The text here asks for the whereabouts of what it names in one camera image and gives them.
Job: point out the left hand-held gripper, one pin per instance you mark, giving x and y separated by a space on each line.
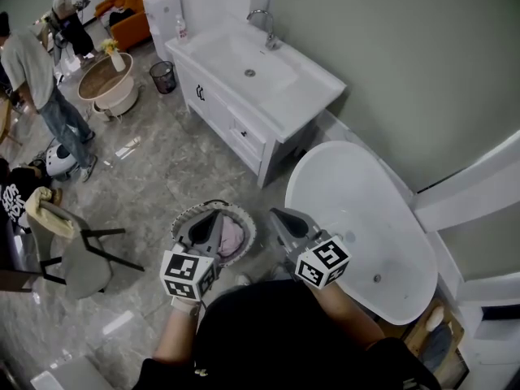
185 272

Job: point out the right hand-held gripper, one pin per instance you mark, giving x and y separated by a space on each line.
325 258

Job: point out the pink waffle-textured towel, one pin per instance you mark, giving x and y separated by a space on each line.
233 238

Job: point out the round woven laundry basket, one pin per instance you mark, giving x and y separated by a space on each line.
250 228

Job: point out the person's left forearm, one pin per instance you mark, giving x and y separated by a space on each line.
178 335

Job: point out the person's right forearm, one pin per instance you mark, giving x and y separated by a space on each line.
349 319

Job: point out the white oval bathtub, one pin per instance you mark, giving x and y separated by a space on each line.
365 217

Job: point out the pale wristband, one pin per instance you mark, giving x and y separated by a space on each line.
185 305

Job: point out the person's black shirt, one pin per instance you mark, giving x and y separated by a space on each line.
284 339

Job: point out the grey chair with black legs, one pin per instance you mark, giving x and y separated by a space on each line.
85 266

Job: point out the white vanity cabinet with sink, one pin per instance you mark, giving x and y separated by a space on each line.
243 83

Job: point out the yellow towel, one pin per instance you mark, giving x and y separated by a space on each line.
48 213

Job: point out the white rounded floor appliance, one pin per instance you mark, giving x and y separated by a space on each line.
61 161

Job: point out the black mesh trash bin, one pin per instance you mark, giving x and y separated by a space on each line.
163 77

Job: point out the white plush toy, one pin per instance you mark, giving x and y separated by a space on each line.
434 318

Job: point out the round beige coffee table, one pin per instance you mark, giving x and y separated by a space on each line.
105 85

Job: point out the grey cushion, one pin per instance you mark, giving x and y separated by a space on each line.
436 347

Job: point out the dark wooden desk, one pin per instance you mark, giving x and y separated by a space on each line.
16 266

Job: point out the white vase with flowers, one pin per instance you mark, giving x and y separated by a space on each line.
115 57

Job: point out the chrome faucet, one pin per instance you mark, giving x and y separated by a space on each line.
270 35

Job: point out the clear plastic bottle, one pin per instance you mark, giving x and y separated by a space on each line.
181 29

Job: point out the cardboard box with printed side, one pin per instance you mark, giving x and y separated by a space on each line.
457 364

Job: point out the white water dispenser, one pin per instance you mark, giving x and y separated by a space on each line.
162 18

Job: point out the orange sofa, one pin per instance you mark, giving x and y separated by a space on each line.
130 27

